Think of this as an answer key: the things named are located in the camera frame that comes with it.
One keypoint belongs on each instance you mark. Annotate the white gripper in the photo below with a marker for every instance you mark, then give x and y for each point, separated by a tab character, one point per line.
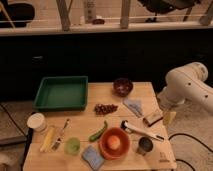
167	107

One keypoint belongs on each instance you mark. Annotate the bunch of red grapes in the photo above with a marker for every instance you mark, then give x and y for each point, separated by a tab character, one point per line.
103	109

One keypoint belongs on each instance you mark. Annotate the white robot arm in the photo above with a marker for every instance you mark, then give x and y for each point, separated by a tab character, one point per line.
185	83

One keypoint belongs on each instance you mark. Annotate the metal cup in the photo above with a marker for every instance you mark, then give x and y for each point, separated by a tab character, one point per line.
145	145

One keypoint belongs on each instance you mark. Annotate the green plastic cup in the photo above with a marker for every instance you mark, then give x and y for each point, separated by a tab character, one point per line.
72	146

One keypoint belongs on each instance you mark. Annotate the white cup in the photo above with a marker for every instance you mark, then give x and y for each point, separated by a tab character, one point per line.
37	122

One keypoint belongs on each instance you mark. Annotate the brown wooden block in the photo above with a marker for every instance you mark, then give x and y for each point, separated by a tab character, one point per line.
153	118

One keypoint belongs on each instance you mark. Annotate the light blue cloth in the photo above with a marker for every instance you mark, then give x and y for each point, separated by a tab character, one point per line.
134	106

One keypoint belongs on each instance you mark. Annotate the dark red bowl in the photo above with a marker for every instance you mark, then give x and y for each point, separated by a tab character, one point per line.
122	86

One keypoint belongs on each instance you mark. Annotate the orange bowl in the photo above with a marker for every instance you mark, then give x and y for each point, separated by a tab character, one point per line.
108	153

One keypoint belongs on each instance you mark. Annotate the orange fruit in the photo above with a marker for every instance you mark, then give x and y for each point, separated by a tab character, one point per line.
113	142

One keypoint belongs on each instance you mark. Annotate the blue sponge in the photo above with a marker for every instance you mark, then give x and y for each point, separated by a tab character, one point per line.
93	158

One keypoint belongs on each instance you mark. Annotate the black office chair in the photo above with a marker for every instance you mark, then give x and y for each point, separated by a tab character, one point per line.
166	6

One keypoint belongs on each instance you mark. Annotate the green plastic tray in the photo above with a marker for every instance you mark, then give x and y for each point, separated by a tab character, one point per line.
62	93

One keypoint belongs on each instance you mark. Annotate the small brush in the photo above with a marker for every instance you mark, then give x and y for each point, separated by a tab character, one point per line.
59	139

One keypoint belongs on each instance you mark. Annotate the white black handled tool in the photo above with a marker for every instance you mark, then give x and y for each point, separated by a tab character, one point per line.
126	126

